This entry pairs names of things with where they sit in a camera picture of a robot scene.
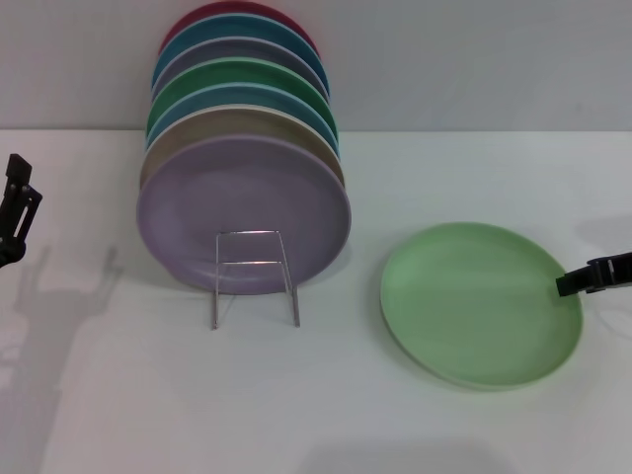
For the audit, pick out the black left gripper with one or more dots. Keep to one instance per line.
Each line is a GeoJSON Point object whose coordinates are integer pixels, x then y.
{"type": "Point", "coordinates": [10, 254]}

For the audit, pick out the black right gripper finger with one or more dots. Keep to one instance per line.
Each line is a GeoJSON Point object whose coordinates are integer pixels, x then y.
{"type": "Point", "coordinates": [573, 284]}

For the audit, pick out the light green plate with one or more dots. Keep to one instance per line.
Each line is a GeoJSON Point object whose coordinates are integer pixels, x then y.
{"type": "Point", "coordinates": [474, 306]}

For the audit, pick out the beige plate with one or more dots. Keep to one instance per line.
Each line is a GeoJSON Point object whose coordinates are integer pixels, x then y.
{"type": "Point", "coordinates": [222, 123]}

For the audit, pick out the light blue plate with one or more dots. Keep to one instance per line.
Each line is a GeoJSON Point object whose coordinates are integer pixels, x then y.
{"type": "Point", "coordinates": [232, 96]}

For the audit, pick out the lavender plate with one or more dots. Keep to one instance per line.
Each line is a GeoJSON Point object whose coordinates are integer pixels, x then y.
{"type": "Point", "coordinates": [247, 197]}

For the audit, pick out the dark green plate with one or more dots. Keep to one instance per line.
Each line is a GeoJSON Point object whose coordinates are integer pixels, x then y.
{"type": "Point", "coordinates": [237, 74]}

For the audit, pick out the grey purple plate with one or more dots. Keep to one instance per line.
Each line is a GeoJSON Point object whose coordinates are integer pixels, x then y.
{"type": "Point", "coordinates": [242, 49]}

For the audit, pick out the maroon red plate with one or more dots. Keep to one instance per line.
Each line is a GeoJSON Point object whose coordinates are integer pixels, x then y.
{"type": "Point", "coordinates": [222, 9]}

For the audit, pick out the teal blue plate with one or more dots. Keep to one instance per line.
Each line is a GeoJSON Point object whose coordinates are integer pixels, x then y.
{"type": "Point", "coordinates": [237, 27]}

